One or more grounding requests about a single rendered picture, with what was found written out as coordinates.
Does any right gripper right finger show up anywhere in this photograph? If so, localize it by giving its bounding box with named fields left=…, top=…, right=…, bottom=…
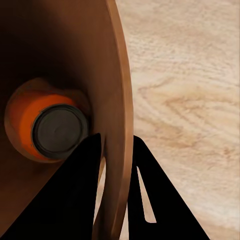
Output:
left=127, top=135, right=210, bottom=240

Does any trash can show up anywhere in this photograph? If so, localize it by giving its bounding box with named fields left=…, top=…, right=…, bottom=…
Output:
left=0, top=0, right=134, bottom=240

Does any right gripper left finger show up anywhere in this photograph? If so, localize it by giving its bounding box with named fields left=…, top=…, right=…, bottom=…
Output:
left=0, top=133, right=102, bottom=240

